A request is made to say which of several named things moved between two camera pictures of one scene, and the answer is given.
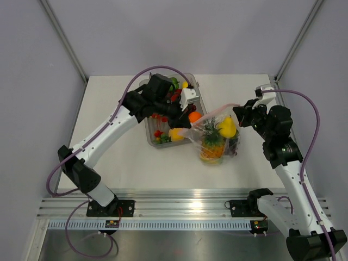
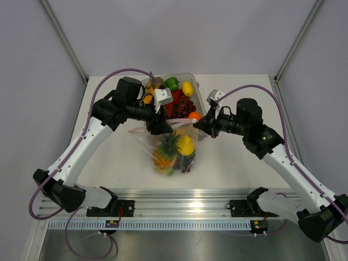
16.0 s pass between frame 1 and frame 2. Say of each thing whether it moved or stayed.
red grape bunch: moved
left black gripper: moved
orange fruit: stayed
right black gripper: moved
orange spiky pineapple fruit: moved
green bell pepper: stayed
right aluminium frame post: stayed
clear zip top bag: moved
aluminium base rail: stayed
